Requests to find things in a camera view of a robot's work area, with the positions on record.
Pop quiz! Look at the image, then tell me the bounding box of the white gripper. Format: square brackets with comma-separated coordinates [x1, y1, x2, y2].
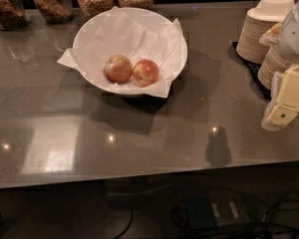
[259, 0, 299, 127]

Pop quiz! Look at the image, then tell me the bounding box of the red-yellow apple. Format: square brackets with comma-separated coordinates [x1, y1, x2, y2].
[133, 59, 159, 88]
[104, 55, 133, 84]

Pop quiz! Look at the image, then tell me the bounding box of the white bowl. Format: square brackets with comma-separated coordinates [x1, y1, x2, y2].
[72, 6, 188, 97]

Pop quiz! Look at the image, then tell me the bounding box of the front stack of paper bowls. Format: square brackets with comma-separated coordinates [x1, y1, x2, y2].
[257, 48, 291, 90]

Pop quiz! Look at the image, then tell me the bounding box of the stack of paper bowls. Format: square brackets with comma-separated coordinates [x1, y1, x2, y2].
[257, 48, 291, 90]
[236, 0, 295, 64]

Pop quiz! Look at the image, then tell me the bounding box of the black tray under bowls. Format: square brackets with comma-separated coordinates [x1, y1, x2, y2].
[235, 52, 271, 102]

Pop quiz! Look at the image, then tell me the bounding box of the rear stack of paper bowls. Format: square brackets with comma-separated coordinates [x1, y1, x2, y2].
[236, 0, 295, 64]

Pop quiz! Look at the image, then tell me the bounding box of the white paper liner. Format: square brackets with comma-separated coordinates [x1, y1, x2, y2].
[57, 6, 184, 100]

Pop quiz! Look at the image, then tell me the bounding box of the black power box on floor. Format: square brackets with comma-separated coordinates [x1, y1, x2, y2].
[184, 193, 250, 231]

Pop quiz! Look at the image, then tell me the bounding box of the far left glass cereal jar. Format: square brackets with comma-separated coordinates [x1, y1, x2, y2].
[0, 0, 27, 31]

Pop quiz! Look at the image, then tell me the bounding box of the black cable on floor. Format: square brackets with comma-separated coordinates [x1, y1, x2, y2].
[170, 186, 299, 239]

